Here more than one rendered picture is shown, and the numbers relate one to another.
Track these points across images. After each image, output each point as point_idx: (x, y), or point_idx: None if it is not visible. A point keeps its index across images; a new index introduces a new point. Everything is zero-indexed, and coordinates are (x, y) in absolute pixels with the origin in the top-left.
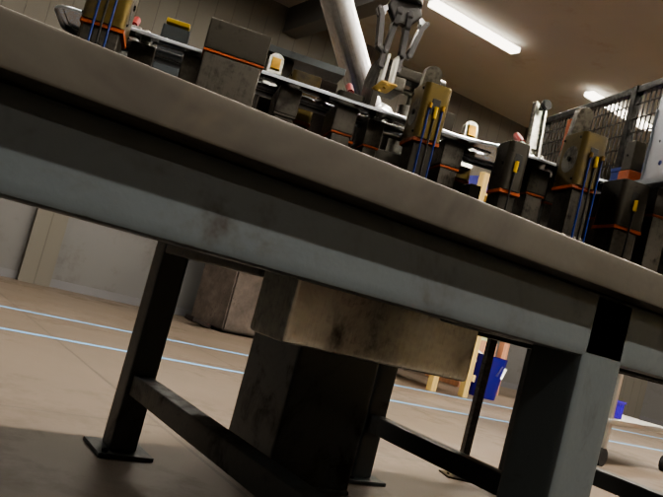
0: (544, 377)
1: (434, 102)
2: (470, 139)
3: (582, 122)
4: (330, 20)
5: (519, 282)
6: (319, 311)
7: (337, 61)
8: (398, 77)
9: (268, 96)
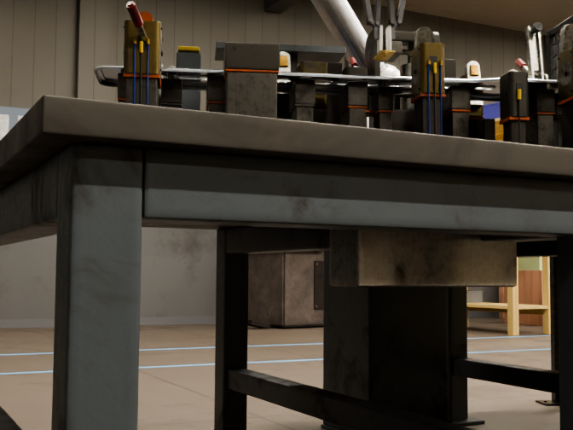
0: (571, 260)
1: (431, 58)
2: (472, 80)
3: (570, 37)
4: (317, 3)
5: (527, 190)
6: (380, 255)
7: (334, 38)
8: (394, 41)
9: (285, 91)
